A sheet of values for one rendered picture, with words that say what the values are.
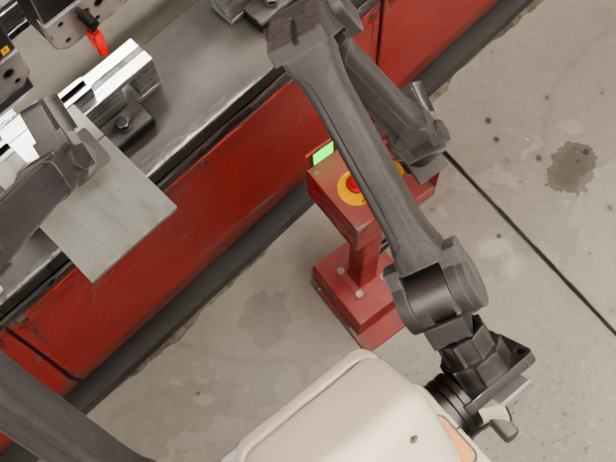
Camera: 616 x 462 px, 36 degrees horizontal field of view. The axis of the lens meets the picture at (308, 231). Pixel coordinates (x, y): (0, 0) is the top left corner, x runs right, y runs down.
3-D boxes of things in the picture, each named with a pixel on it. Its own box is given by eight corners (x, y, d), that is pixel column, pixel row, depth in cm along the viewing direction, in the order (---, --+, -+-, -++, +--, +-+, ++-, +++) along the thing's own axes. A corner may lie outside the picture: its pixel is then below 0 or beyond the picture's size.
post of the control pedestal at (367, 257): (359, 288, 237) (368, 211, 186) (346, 272, 238) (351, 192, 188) (377, 276, 238) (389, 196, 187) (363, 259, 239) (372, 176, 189)
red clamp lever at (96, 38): (104, 61, 143) (88, 27, 134) (86, 45, 144) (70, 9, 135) (113, 54, 143) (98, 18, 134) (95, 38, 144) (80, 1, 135)
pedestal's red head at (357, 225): (356, 252, 183) (357, 220, 166) (306, 192, 188) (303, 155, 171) (434, 194, 187) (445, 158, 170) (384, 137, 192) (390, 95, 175)
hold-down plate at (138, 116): (28, 235, 163) (23, 228, 160) (9, 214, 165) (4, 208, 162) (157, 124, 170) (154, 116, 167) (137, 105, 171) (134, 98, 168)
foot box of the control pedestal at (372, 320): (367, 355, 243) (368, 345, 232) (309, 282, 250) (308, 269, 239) (426, 310, 247) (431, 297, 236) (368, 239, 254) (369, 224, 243)
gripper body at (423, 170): (413, 120, 168) (423, 109, 160) (446, 166, 167) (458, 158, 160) (385, 140, 167) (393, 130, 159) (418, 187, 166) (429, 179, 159)
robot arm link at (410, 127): (269, 52, 118) (342, 10, 114) (258, 17, 120) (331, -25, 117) (402, 174, 153) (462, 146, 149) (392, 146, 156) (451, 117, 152)
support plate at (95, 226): (93, 283, 148) (92, 281, 147) (-9, 175, 154) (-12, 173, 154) (178, 208, 152) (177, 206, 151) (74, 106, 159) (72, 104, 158)
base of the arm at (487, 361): (468, 418, 118) (538, 358, 120) (438, 370, 115) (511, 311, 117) (435, 395, 126) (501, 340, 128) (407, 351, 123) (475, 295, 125)
